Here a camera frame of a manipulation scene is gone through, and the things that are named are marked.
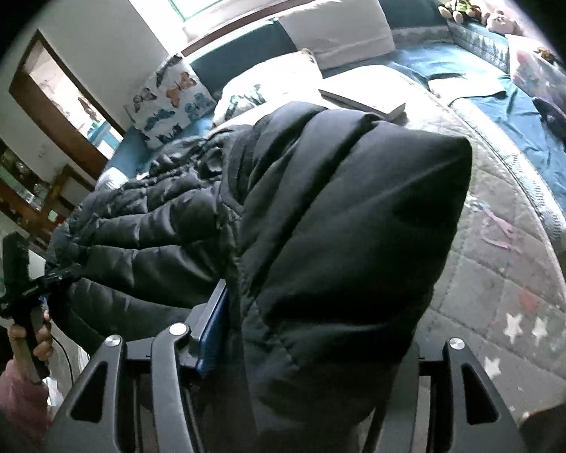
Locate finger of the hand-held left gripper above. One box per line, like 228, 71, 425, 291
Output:
38, 263, 85, 305

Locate person's left forearm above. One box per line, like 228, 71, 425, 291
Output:
0, 340, 52, 437

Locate dark cloth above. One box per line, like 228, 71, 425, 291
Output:
531, 97, 566, 153

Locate grey star quilt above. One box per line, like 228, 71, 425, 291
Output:
321, 63, 566, 423

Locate white cloth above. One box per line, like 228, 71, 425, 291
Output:
427, 73, 509, 101

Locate black cable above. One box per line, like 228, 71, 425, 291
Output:
51, 335, 75, 385

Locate butterfly print pillow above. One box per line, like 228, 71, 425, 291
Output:
125, 54, 218, 149

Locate teal padded headboard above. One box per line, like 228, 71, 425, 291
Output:
186, 0, 450, 92

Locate clear plastic bag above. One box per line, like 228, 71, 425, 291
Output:
507, 33, 566, 105

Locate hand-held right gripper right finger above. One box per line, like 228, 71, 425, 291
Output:
417, 337, 522, 453

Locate brown plush toy green shirt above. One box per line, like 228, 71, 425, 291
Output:
446, 0, 483, 24

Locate wooden framed mirror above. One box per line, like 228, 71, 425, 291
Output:
8, 29, 126, 181

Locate blue bed sheet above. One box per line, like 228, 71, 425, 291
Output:
106, 42, 566, 239

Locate white pillow teal print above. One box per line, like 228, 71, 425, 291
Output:
213, 48, 325, 126

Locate wooden display shelf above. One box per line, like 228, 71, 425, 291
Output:
0, 133, 84, 252

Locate white square cushion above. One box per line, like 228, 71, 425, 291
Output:
278, 0, 397, 71

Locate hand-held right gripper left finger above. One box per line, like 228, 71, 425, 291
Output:
45, 279, 229, 453

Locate black puffer jacket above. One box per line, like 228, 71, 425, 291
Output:
45, 101, 475, 453

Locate blue quilted bed bumper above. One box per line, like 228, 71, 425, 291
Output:
446, 19, 511, 72

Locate pink plush toy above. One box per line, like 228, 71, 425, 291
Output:
485, 9, 522, 36

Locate person's left hand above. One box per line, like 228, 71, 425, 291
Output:
7, 309, 55, 364

